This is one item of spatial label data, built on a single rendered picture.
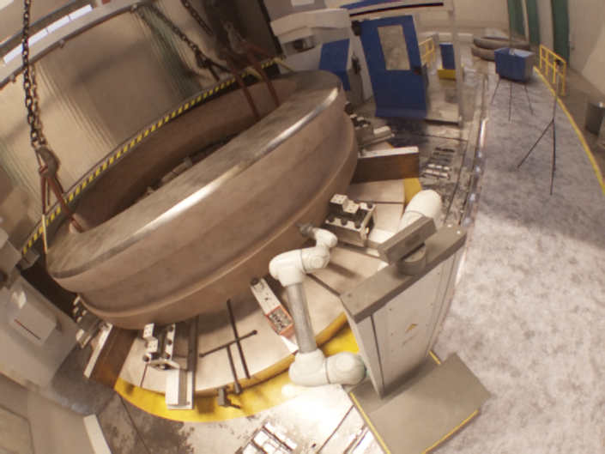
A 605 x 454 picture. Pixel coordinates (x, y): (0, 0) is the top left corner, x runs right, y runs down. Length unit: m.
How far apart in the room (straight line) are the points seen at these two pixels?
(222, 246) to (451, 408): 1.85
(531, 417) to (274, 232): 2.70
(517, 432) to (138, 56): 6.50
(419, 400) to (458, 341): 1.12
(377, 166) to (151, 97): 3.77
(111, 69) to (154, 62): 0.79
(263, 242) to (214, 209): 0.52
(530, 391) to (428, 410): 1.34
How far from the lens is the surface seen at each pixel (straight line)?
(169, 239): 1.75
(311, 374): 1.38
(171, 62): 5.03
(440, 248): 0.60
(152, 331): 2.39
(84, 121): 4.53
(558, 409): 2.70
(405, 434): 1.41
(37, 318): 4.92
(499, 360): 2.49
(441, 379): 1.45
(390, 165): 3.22
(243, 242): 2.02
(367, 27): 5.91
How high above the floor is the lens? 2.24
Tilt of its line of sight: 41 degrees down
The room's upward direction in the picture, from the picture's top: 23 degrees counter-clockwise
